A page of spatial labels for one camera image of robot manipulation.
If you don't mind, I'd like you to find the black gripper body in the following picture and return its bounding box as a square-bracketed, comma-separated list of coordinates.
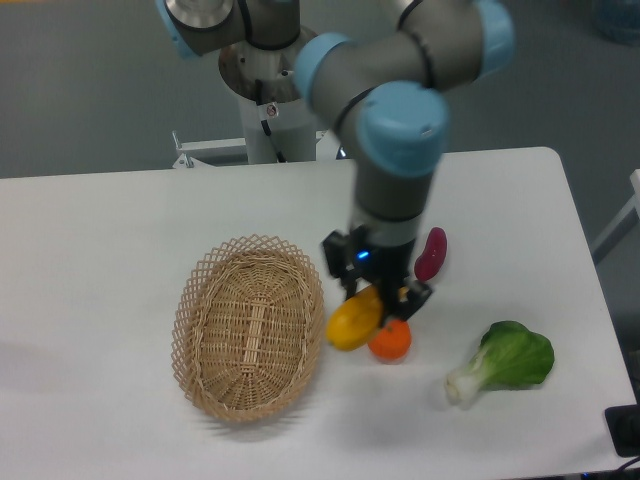
[356, 226, 415, 298]

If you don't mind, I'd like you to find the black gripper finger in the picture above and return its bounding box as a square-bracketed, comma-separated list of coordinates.
[379, 280, 433, 328]
[322, 229, 370, 300]

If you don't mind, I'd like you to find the yellow mango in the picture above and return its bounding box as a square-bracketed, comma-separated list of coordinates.
[325, 285, 383, 351]

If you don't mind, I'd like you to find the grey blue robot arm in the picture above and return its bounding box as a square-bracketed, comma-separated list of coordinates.
[156, 1, 515, 323]

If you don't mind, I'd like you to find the woven wicker basket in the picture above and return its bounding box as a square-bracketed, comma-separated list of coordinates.
[171, 235, 324, 422]

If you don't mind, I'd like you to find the purple sweet potato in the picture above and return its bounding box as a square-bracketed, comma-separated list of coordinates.
[414, 227, 448, 282]

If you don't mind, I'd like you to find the orange tangerine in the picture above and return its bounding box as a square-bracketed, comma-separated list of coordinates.
[367, 320, 412, 362]

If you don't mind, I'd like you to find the green bok choy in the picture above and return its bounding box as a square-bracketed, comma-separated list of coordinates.
[444, 321, 555, 403]

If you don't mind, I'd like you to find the black device at table edge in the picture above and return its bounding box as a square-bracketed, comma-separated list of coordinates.
[604, 404, 639, 458]

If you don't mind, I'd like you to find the black cable on pedestal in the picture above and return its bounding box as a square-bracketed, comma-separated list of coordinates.
[254, 79, 287, 164]

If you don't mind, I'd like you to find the white post at right edge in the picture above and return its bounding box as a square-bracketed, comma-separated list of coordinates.
[590, 169, 639, 265]

